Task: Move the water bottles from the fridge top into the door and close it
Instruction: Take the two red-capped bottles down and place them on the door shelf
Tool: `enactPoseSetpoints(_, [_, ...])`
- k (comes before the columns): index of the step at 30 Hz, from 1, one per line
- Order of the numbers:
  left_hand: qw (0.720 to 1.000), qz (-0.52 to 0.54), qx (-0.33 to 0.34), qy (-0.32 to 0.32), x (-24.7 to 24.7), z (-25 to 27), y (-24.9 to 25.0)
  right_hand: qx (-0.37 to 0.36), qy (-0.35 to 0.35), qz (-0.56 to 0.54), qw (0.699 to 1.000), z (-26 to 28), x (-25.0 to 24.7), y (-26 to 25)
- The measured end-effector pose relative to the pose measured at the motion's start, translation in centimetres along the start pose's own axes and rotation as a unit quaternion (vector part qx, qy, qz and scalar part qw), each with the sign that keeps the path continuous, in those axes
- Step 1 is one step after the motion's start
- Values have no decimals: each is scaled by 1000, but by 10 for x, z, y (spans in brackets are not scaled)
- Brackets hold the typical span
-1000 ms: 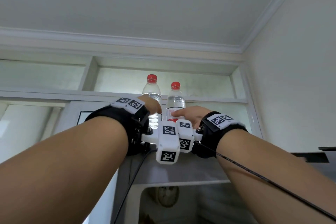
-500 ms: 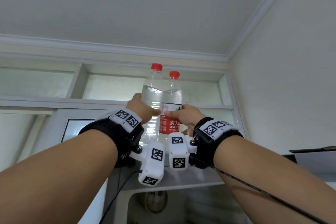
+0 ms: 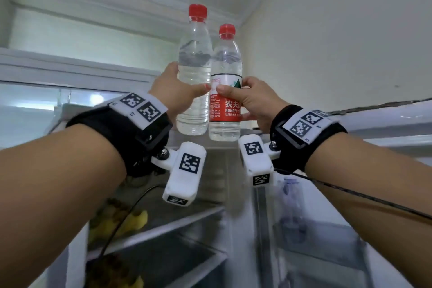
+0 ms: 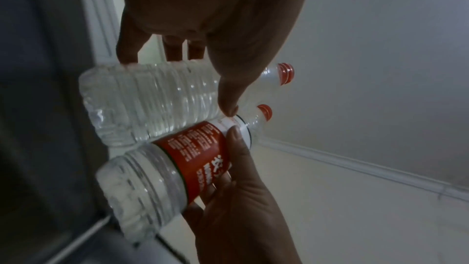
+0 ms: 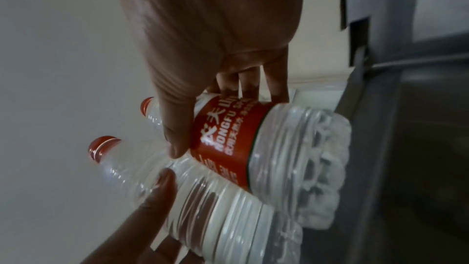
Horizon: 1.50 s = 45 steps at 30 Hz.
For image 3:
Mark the person's right hand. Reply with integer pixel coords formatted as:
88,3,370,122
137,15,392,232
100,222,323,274
216,76,291,134

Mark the person's left hand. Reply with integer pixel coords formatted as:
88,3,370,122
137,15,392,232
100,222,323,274
148,61,212,123

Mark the unlabelled clear water bottle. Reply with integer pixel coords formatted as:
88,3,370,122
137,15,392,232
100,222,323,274
176,3,213,136

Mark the red-labelled water bottle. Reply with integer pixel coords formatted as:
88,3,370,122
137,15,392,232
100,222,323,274
208,23,243,142

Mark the blue-capped clear bottle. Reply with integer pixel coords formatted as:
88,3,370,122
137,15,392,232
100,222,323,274
282,178,306,234

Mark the white door shelf bin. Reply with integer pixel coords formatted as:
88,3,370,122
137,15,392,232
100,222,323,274
275,218,374,273

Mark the person's left forearm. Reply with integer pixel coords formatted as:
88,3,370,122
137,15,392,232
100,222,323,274
0,124,127,288

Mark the white refrigerator body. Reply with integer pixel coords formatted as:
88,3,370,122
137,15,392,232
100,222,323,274
45,102,270,288

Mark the black right wrist band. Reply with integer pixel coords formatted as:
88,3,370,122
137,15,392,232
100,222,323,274
269,104,348,173

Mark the black wrist band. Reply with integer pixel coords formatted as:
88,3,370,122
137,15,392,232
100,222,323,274
66,92,173,177
269,104,348,173

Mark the black left wrist band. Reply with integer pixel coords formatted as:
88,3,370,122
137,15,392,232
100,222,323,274
66,92,173,177

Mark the yellow egg tray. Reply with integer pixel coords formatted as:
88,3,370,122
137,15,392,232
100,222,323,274
84,253,145,288
88,198,149,243

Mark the white framed glass window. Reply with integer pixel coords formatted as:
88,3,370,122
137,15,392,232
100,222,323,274
0,47,162,150

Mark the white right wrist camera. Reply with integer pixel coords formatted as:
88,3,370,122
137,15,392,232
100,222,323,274
238,134,281,188

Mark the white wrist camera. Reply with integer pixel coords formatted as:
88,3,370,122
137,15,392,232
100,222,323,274
238,134,281,188
151,141,207,207

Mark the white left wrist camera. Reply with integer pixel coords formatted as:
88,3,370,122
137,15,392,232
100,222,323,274
151,141,207,207

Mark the black right camera cable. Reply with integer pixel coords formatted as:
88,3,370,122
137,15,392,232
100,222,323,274
275,168,432,221

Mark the black camera cable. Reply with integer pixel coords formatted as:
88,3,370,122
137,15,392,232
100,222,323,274
275,168,432,221
99,184,162,260

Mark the black left camera cable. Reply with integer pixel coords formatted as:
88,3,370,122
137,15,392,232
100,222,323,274
99,184,162,260

